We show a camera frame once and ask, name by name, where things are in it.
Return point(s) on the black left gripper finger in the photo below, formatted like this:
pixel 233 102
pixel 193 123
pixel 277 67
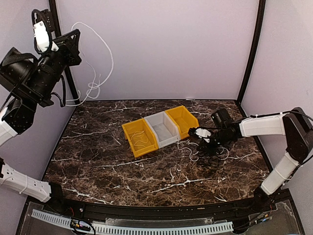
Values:
pixel 75 44
pixel 66 38

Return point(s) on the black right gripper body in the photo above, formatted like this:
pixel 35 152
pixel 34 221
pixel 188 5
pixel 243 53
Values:
pixel 212 150

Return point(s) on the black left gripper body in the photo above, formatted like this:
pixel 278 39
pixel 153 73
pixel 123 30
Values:
pixel 70 58

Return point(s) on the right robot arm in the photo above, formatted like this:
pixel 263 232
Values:
pixel 295 126

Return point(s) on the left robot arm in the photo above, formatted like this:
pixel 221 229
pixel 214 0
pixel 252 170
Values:
pixel 30 82

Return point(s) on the right yellow plastic bin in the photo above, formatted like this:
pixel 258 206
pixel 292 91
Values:
pixel 183 119

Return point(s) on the yellow plastic bin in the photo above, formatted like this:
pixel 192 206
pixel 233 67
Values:
pixel 183 119
pixel 140 137

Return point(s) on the white plastic bin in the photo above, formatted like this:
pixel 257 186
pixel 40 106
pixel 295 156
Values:
pixel 164 129

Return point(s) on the left yellow plastic bin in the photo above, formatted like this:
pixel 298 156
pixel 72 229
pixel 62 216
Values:
pixel 140 137

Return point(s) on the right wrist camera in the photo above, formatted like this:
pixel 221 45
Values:
pixel 201 133

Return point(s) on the left black frame post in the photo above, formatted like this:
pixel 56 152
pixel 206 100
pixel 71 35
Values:
pixel 69 77

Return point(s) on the black frame post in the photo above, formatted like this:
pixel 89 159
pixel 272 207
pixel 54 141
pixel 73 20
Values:
pixel 253 51
pixel 69 77

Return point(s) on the white slotted cable duct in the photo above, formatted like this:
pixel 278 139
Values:
pixel 136 227

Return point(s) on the right black frame post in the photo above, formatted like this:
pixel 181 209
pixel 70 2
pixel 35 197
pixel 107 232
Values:
pixel 253 51

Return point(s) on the black front rail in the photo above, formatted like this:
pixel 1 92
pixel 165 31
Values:
pixel 240 209

